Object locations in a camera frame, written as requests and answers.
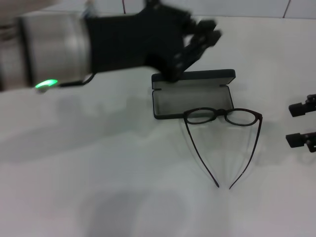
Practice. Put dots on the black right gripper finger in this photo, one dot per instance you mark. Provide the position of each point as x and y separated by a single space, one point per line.
300 140
303 107

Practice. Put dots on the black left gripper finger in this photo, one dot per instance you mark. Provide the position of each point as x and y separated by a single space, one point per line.
202 44
202 24

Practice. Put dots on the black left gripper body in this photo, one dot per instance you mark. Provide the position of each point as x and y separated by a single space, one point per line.
128 42

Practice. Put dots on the black glasses case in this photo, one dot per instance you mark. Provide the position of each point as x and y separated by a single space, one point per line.
192 103

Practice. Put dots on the black glasses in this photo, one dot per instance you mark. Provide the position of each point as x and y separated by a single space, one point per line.
221 112

